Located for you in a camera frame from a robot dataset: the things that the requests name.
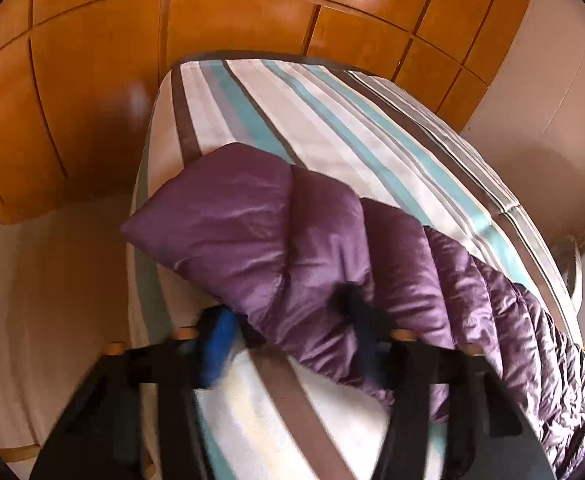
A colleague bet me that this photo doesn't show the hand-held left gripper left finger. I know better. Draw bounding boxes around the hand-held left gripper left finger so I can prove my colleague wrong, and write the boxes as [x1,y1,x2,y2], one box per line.
[30,304,243,480]

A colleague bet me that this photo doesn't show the light grey strap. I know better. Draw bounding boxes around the light grey strap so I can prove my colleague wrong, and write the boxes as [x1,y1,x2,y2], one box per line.
[553,236,584,313]

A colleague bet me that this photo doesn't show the purple puffer jacket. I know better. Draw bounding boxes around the purple puffer jacket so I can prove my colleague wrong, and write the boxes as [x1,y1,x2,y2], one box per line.
[120,142,585,478]

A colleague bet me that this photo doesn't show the wooden wardrobe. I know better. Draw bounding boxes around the wooden wardrobe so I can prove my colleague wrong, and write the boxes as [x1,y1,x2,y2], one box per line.
[0,0,542,226]

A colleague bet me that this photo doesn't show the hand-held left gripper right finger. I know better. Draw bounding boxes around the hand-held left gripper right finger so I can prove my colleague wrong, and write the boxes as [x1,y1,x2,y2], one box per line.
[337,285,557,480]

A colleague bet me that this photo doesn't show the striped bed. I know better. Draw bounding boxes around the striped bed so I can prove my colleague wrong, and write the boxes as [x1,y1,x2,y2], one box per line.
[125,57,585,480]

